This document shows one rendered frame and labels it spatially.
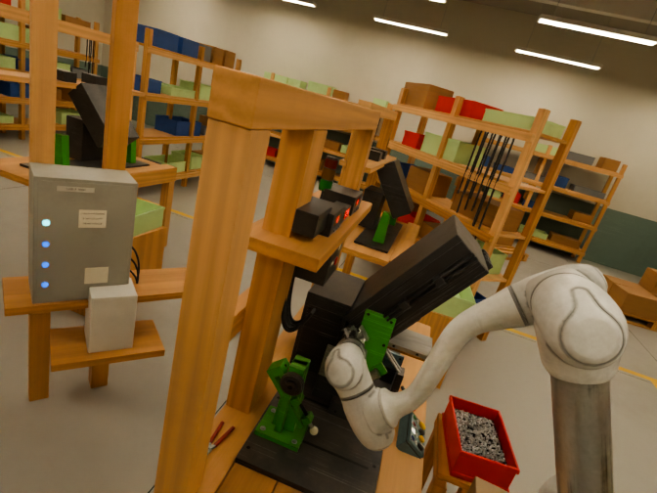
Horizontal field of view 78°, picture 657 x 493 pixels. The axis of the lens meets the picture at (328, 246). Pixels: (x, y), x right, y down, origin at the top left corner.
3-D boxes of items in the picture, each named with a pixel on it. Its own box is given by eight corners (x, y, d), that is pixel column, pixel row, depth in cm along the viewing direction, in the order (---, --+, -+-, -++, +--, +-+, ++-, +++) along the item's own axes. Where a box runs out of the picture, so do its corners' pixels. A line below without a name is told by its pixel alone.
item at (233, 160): (329, 294, 243) (375, 129, 211) (182, 513, 104) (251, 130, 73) (316, 289, 244) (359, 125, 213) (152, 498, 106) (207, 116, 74)
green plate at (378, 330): (379, 367, 156) (397, 315, 154) (378, 374, 148) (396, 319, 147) (351, 356, 158) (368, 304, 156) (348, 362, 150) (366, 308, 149)
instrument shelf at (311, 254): (370, 211, 193) (372, 202, 192) (316, 273, 109) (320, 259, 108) (321, 196, 197) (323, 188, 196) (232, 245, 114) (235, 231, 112)
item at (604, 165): (580, 263, 895) (630, 163, 822) (438, 219, 956) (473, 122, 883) (573, 256, 945) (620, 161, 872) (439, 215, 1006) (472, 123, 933)
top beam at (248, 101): (375, 129, 212) (381, 112, 209) (250, 130, 72) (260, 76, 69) (360, 125, 213) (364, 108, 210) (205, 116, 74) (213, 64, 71)
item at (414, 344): (430, 343, 172) (432, 337, 171) (429, 364, 157) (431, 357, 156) (342, 312, 179) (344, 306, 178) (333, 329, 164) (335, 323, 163)
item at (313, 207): (327, 227, 130) (332, 206, 128) (313, 239, 116) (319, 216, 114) (306, 220, 131) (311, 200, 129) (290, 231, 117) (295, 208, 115)
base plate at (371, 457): (403, 336, 217) (404, 334, 216) (369, 521, 115) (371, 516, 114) (328, 310, 224) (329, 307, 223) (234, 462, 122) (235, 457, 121)
